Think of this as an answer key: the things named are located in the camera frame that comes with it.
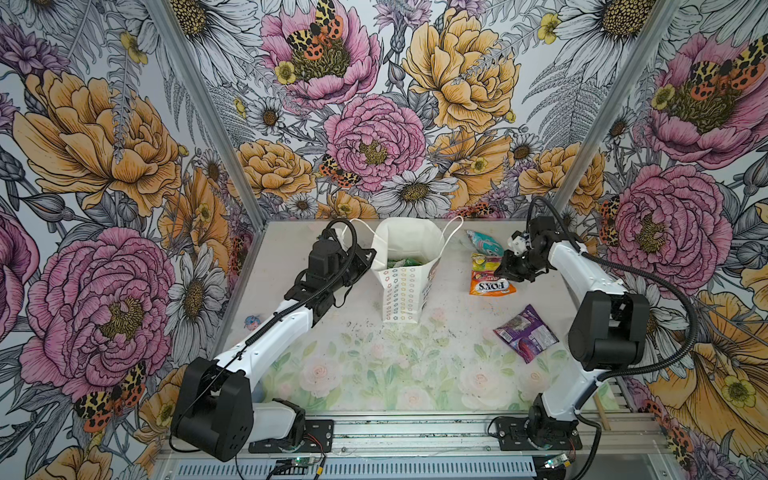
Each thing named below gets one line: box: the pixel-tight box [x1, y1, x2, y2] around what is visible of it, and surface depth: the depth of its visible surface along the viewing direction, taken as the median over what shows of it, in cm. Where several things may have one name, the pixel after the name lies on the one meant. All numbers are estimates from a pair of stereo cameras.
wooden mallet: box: [592, 392, 612, 431], surface depth 79 cm
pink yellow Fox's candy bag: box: [469, 253, 517, 296], surface depth 93 cm
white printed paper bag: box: [371, 216, 464, 324], surface depth 87 cm
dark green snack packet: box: [387, 258, 423, 269], surface depth 89 cm
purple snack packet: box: [493, 304, 559, 364], surface depth 90 cm
